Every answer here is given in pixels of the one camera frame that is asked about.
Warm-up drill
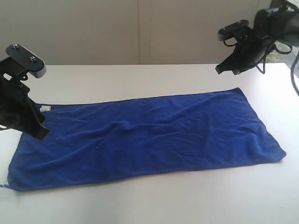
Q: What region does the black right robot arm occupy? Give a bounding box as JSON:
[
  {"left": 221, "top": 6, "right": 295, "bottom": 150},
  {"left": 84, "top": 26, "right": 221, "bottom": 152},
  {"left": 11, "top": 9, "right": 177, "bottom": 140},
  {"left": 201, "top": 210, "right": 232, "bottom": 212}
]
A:
[{"left": 215, "top": 7, "right": 299, "bottom": 75}]

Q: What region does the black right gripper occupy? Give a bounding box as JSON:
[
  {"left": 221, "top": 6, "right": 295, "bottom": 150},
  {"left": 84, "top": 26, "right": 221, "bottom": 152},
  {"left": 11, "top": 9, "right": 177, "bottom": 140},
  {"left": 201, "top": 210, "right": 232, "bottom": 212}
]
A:
[{"left": 215, "top": 30, "right": 274, "bottom": 75}]

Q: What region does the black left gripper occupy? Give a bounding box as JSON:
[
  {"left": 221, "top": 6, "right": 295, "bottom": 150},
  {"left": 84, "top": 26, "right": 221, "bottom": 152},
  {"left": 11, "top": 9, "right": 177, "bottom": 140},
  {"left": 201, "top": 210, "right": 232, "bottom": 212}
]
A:
[{"left": 0, "top": 58, "right": 50, "bottom": 140}]

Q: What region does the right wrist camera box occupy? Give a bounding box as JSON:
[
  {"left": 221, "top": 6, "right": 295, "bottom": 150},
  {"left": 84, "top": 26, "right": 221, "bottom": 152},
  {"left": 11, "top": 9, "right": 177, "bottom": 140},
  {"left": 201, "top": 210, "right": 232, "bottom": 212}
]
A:
[{"left": 218, "top": 20, "right": 249, "bottom": 41}]

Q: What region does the blue microfiber towel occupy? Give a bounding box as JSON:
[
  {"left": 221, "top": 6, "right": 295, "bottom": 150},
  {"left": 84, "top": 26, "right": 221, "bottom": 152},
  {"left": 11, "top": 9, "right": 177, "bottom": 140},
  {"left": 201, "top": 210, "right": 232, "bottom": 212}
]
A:
[{"left": 4, "top": 88, "right": 286, "bottom": 191}]

